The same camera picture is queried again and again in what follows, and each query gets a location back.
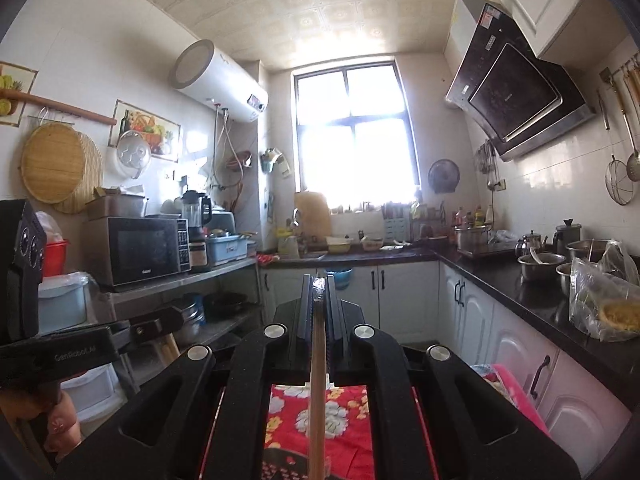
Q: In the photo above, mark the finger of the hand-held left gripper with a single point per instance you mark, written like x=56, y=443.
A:
x=150, y=325

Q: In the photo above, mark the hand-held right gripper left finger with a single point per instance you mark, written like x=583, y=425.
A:
x=306, y=320

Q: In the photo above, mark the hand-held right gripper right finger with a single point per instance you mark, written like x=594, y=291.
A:
x=334, y=320

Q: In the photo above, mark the wooden stick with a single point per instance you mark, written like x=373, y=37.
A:
x=316, y=385

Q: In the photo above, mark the black plastic utensil basket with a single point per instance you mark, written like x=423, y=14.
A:
x=285, y=465

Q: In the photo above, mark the small hanging utensils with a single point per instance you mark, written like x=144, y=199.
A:
x=487, y=160

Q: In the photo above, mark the person's left hand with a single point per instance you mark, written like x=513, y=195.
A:
x=60, y=420

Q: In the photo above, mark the red bucket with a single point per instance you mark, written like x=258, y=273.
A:
x=56, y=255

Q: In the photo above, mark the stacked steel pots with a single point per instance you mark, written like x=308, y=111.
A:
x=190, y=315

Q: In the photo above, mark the blue plastic basin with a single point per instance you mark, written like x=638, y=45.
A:
x=340, y=277

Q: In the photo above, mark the light blue bucket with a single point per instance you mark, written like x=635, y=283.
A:
x=62, y=302

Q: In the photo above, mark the metal shelf unit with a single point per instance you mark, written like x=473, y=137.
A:
x=200, y=275

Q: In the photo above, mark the red dishcloth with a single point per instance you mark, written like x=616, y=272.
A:
x=267, y=259

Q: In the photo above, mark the yellow dish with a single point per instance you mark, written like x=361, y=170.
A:
x=337, y=245

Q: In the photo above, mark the black microwave oven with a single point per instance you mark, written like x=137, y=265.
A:
x=135, y=250

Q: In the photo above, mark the white lower cabinets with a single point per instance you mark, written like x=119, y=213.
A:
x=410, y=305

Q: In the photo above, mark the black frying pan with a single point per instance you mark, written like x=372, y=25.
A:
x=225, y=302

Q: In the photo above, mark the yellow plastic container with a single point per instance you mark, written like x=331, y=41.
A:
x=287, y=242

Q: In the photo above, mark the brown food jar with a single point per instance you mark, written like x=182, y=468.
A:
x=198, y=255

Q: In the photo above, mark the patterned bowl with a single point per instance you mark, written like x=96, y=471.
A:
x=372, y=243

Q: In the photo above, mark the red floral tablecloth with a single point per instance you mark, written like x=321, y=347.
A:
x=350, y=410

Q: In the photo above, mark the steel faucet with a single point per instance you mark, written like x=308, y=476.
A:
x=296, y=220

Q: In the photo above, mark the round bamboo board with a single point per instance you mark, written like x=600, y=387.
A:
x=92, y=170
x=54, y=165

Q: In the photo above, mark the blue plastic dish bin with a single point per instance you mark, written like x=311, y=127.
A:
x=227, y=249

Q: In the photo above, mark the wooden cutting board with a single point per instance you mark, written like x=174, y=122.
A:
x=312, y=210

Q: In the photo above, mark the brown box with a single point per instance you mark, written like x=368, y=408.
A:
x=117, y=205

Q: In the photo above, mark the black blender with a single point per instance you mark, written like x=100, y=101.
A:
x=195, y=217

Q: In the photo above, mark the knife block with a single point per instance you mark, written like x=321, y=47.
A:
x=395, y=220

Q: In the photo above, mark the white round splatter lid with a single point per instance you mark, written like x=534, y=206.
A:
x=132, y=155

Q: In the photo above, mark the wooden rolling pin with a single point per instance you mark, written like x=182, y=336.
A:
x=60, y=109

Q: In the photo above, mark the large steel pot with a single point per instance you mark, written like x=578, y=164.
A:
x=472, y=236

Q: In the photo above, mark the condiment bottles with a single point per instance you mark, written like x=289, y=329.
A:
x=467, y=217

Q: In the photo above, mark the black countertop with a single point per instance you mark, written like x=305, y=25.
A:
x=500, y=270

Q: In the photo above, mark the kitchen window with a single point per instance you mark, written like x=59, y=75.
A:
x=355, y=130

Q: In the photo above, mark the steel teapot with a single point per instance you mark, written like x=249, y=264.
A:
x=530, y=244

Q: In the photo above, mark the black lidded kettle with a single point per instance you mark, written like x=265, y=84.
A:
x=567, y=232

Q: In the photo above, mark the white water heater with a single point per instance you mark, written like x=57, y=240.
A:
x=220, y=80

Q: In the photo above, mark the clear plastic bag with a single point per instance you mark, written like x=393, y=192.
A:
x=602, y=300

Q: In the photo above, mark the black range hood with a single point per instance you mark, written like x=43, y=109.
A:
x=520, y=95

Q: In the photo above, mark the row of hanging ladles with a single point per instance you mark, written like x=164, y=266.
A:
x=632, y=160

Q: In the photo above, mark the white upper cabinet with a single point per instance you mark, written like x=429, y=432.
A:
x=530, y=0

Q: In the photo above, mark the green wall holder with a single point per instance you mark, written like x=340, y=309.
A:
x=270, y=160

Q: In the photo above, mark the fruit wall picture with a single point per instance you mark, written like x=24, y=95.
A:
x=150, y=130
x=12, y=92

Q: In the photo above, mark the small wall fan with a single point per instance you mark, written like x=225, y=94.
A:
x=444, y=176

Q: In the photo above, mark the wall socket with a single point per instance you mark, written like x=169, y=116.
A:
x=498, y=185

